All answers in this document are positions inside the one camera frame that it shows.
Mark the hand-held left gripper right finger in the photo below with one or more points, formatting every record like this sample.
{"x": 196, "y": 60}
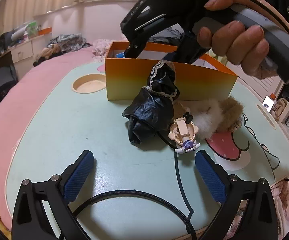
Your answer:
{"x": 210, "y": 177}

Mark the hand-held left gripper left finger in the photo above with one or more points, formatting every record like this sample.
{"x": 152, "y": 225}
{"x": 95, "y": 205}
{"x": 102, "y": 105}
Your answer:
{"x": 78, "y": 177}

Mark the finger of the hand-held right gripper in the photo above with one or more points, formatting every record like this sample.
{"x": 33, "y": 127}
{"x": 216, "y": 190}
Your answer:
{"x": 134, "y": 48}
{"x": 187, "y": 50}

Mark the orange cardboard box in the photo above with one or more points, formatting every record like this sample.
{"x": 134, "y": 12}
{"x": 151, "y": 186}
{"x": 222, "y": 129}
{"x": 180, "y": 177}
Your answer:
{"x": 184, "y": 80}

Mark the person's right hand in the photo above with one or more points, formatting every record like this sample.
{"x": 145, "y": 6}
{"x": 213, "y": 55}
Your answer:
{"x": 234, "y": 45}

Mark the pink patterned duvet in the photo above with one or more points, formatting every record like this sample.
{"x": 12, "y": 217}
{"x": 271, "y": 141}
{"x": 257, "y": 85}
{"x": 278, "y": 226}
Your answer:
{"x": 99, "y": 47}

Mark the small toy figure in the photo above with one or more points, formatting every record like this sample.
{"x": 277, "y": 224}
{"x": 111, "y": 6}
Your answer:
{"x": 183, "y": 130}

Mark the black folded umbrella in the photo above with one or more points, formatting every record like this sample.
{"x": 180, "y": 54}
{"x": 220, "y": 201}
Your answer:
{"x": 149, "y": 105}

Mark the patterned clothes pile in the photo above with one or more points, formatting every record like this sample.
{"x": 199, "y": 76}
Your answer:
{"x": 67, "y": 42}

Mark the tan fluffy fur plush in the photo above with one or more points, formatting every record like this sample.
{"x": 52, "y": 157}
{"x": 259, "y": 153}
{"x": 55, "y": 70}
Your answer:
{"x": 232, "y": 110}

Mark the white slatted panel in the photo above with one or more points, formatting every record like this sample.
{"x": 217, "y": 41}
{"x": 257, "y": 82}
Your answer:
{"x": 269, "y": 85}

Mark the orange box lid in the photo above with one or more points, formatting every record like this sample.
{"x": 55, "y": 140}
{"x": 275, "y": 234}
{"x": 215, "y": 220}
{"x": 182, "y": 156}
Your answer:
{"x": 44, "y": 31}

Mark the pink bed sheet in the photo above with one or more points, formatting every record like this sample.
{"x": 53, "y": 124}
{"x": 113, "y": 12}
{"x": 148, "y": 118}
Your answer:
{"x": 22, "y": 105}

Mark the smartphone with lit screen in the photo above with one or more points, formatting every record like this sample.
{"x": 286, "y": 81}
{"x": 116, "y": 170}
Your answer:
{"x": 268, "y": 103}

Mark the green lidded jar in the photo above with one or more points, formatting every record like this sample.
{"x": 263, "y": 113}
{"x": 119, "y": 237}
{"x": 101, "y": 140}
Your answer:
{"x": 32, "y": 28}

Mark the white drawer cabinet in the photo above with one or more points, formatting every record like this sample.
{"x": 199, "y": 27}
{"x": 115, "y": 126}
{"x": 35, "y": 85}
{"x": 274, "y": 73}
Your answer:
{"x": 22, "y": 52}

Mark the white cylinder bottle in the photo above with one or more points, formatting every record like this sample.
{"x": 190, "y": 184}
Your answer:
{"x": 18, "y": 33}

